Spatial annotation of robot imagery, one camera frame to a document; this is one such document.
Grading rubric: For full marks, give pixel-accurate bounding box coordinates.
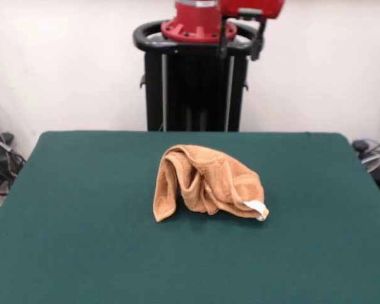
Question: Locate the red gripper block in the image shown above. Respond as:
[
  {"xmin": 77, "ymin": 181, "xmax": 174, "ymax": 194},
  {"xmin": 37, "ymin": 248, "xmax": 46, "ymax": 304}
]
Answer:
[{"xmin": 218, "ymin": 0, "xmax": 286, "ymax": 61}]

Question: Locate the tan terry towel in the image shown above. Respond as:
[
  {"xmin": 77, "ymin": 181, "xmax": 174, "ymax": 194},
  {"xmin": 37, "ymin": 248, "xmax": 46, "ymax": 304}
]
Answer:
[{"xmin": 152, "ymin": 144, "xmax": 270, "ymax": 224}]

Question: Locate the silver round disc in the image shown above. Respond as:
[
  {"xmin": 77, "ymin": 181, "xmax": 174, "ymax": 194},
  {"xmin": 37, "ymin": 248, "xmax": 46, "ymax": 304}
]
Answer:
[{"xmin": 360, "ymin": 151, "xmax": 380, "ymax": 174}]

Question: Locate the dark green table cloth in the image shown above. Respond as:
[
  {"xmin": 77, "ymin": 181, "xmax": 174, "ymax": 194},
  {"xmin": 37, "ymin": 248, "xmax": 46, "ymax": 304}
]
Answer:
[{"xmin": 0, "ymin": 131, "xmax": 380, "ymax": 304}]

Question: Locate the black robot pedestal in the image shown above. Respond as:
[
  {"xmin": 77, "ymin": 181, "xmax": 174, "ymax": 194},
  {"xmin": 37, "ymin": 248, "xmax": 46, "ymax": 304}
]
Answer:
[{"xmin": 132, "ymin": 19, "xmax": 253, "ymax": 132}]

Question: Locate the black cable tangle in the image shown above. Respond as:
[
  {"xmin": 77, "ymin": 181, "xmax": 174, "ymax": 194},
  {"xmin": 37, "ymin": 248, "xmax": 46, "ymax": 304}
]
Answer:
[{"xmin": 0, "ymin": 101, "xmax": 27, "ymax": 222}]

